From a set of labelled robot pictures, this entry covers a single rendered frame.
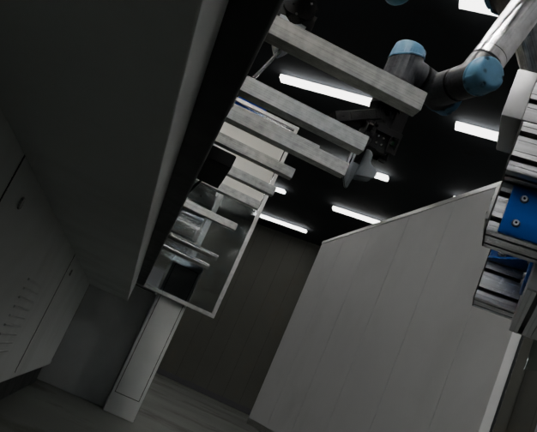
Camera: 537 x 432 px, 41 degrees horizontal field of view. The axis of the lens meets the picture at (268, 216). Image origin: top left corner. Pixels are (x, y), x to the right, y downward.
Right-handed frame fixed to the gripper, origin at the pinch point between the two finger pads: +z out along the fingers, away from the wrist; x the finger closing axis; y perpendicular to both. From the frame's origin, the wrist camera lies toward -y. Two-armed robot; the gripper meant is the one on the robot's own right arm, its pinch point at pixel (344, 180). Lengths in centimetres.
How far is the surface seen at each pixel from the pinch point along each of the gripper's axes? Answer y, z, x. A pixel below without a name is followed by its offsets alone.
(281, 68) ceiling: 7, -318, 650
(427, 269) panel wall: 204, -125, 484
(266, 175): 5, -60, 222
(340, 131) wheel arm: -9.3, 1.4, -26.6
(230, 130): -23, -74, 222
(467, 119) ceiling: 212, -318, 551
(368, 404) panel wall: 203, 11, 501
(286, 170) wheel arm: -7, -12, 48
